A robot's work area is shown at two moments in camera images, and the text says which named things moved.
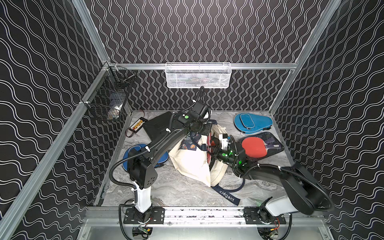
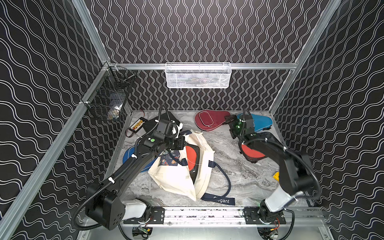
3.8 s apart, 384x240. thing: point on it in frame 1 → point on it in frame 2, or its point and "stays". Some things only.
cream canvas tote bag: (193, 156) → (179, 176)
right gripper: (215, 153) → (232, 117)
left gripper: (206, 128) → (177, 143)
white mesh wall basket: (198, 75) stays
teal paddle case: (247, 123) stays
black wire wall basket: (108, 97) stays
